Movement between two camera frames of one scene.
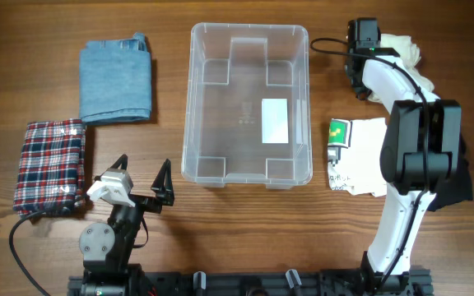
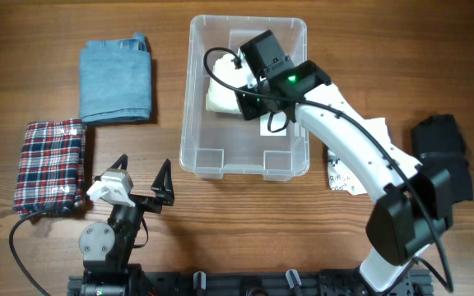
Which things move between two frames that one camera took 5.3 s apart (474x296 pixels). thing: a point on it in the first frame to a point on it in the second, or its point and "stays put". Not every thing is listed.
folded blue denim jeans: [115, 80] stays put
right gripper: [360, 88] to [249, 110]
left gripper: [164, 193] stays put
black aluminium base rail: [298, 284] stays put
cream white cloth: [409, 56] to [220, 98]
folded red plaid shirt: [51, 175] stays put
